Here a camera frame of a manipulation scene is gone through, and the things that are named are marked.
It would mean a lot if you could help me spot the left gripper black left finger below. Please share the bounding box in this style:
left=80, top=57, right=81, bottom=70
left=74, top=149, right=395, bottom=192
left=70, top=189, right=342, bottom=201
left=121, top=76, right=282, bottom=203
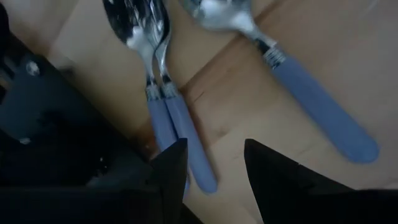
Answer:
left=0, top=138, right=205, bottom=224

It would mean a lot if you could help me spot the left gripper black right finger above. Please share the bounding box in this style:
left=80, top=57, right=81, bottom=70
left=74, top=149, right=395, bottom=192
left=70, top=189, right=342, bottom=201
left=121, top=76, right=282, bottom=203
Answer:
left=244, top=138, right=398, bottom=224

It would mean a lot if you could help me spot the lavender handled silver spoon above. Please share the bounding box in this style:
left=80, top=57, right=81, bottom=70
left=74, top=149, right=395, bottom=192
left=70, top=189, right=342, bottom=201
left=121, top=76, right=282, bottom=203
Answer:
left=101, top=0, right=191, bottom=191
left=177, top=0, right=381, bottom=165
left=124, top=0, right=219, bottom=194

